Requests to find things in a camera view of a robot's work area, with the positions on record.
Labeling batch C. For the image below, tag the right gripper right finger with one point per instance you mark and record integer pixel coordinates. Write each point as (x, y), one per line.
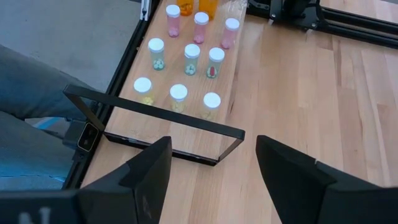
(311, 193)

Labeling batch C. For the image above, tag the person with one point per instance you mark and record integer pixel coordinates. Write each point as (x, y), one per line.
(31, 93)

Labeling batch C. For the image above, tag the silver metal bracket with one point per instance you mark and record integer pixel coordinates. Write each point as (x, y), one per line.
(144, 9)

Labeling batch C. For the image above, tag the small white-capped pill bottle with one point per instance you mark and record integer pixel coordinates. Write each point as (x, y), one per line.
(178, 92)

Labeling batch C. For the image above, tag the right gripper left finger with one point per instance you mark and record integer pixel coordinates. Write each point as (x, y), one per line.
(140, 180)

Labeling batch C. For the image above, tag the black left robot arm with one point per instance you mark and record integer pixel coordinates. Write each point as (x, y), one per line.
(295, 4)

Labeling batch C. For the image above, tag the black table-level camera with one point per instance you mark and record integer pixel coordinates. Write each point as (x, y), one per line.
(88, 137)

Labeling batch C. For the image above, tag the green bottle with red capsule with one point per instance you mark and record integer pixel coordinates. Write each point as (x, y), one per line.
(216, 54)

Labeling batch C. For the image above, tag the small yellow pill bottle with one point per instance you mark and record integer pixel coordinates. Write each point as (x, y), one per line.
(212, 100)

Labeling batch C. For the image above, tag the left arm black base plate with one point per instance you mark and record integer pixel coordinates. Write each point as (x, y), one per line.
(298, 20)

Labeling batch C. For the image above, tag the black aluminium table frame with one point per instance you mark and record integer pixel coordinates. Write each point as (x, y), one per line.
(128, 62)

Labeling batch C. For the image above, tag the small pale green pill bottle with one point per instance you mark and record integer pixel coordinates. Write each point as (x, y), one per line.
(142, 85)

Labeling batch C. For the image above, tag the large orange pill bottle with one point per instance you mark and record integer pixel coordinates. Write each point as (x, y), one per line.
(208, 7)
(186, 7)

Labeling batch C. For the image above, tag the small yellow-green pill bottle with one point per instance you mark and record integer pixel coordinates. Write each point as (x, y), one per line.
(192, 50)

